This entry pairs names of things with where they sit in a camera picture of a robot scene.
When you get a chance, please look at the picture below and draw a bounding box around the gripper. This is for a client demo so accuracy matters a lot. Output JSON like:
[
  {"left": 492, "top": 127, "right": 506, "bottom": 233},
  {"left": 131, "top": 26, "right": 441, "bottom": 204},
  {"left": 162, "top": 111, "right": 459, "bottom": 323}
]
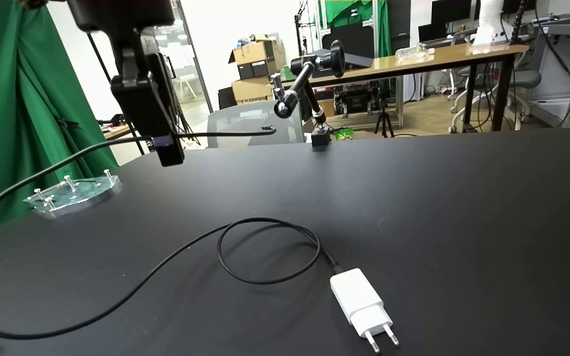
[{"left": 66, "top": 0, "right": 186, "bottom": 168}]

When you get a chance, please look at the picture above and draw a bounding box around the black charging cable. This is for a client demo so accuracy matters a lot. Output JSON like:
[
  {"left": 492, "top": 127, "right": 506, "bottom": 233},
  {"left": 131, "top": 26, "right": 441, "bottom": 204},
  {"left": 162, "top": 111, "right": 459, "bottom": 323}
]
[{"left": 0, "top": 126, "right": 346, "bottom": 342}]

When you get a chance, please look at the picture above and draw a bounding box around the white chair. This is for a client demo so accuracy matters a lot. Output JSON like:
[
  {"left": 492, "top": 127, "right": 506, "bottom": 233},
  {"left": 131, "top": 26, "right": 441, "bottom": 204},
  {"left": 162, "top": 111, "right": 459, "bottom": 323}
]
[{"left": 173, "top": 75, "right": 200, "bottom": 101}]

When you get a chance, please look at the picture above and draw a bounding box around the grey mesh office chair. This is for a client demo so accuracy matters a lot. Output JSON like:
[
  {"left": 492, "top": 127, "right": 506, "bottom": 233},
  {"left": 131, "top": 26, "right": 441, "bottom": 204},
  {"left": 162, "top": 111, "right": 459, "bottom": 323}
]
[{"left": 206, "top": 100, "right": 306, "bottom": 148}]

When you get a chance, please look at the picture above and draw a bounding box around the stack of cardboard boxes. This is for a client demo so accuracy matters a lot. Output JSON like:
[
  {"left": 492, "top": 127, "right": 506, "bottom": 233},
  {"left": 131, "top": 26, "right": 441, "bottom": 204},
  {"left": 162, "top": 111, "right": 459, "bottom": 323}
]
[{"left": 228, "top": 33, "right": 288, "bottom": 105}]

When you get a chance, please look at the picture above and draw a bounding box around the clear acrylic plate with screws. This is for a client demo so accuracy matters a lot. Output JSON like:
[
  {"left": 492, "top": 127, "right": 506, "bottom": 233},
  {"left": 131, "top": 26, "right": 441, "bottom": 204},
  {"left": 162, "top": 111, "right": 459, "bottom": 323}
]
[{"left": 23, "top": 169, "right": 123, "bottom": 219}]

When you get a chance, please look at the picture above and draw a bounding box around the green cloth backdrop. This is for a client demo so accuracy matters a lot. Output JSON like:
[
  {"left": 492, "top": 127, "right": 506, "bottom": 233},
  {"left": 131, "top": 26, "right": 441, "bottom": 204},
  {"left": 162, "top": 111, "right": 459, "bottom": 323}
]
[
  {"left": 319, "top": 0, "right": 392, "bottom": 56},
  {"left": 0, "top": 0, "right": 120, "bottom": 239}
]

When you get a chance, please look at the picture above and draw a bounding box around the black box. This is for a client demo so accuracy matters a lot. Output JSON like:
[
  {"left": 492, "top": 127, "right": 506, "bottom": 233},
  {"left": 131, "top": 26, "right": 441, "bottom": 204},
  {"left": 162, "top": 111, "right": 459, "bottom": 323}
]
[{"left": 309, "top": 48, "right": 376, "bottom": 72}]

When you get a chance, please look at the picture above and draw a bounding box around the small black tripod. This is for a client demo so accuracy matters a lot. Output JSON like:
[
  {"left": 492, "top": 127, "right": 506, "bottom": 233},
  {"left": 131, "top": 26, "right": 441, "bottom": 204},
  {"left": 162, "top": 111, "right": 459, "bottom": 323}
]
[{"left": 374, "top": 105, "right": 397, "bottom": 138}]

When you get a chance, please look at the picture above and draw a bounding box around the clear plastic bottle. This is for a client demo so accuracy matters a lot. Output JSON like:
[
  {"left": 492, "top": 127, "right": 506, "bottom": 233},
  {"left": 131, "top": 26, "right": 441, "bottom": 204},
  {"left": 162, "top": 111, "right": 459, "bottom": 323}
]
[{"left": 394, "top": 43, "right": 435, "bottom": 61}]

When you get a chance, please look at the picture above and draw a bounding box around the white charger plug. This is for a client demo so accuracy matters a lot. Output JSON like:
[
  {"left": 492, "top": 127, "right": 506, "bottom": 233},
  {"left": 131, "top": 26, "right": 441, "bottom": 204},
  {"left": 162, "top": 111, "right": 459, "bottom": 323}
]
[{"left": 329, "top": 267, "right": 400, "bottom": 354}]

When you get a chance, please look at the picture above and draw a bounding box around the long wooden table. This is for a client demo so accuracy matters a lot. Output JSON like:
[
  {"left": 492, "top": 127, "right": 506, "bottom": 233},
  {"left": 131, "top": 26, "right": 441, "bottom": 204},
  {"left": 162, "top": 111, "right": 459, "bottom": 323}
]
[{"left": 283, "top": 43, "right": 531, "bottom": 134}]

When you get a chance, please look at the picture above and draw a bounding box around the row of monitors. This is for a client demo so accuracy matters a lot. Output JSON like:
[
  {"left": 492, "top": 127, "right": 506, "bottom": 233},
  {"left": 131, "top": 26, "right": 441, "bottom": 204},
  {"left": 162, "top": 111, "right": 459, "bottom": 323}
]
[{"left": 418, "top": 0, "right": 479, "bottom": 44}]

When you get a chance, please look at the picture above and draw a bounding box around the white machine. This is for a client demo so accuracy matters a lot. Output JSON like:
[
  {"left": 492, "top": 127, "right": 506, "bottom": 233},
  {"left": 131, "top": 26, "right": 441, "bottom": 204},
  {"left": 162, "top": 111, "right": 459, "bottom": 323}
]
[{"left": 471, "top": 0, "right": 509, "bottom": 48}]

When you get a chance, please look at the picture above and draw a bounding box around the camera on mount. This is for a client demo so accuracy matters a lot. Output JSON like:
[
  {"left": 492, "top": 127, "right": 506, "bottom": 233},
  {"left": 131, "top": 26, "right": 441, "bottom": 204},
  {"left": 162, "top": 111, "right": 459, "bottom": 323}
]
[{"left": 270, "top": 40, "right": 347, "bottom": 148}]

